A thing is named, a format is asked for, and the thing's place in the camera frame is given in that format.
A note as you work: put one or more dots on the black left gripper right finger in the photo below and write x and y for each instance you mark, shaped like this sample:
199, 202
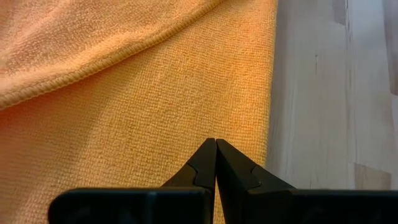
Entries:
233, 171

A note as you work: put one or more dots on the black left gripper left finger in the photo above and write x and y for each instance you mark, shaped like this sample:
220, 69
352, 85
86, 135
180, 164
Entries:
202, 168

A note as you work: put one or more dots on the orange microfiber towel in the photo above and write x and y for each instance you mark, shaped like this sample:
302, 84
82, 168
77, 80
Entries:
124, 109

